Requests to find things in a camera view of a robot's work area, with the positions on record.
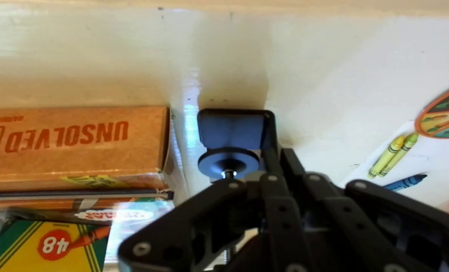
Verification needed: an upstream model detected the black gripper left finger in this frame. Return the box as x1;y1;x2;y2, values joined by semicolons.
119;182;259;272

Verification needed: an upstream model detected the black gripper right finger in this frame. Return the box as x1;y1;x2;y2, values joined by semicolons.
262;149;449;272

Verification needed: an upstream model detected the brown Unsolved game box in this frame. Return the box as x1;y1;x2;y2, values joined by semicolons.
0;106;170;208

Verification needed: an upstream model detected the Crayola 48 crayon box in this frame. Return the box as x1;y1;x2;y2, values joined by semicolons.
0;220;111;272

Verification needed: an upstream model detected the blue crayon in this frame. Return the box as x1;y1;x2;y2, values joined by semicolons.
385;174;429;191

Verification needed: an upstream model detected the yellow-green crayon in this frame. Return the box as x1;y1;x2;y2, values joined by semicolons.
370;133;419;179

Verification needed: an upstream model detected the round carrot picture disc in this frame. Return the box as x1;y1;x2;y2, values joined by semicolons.
415;90;449;140

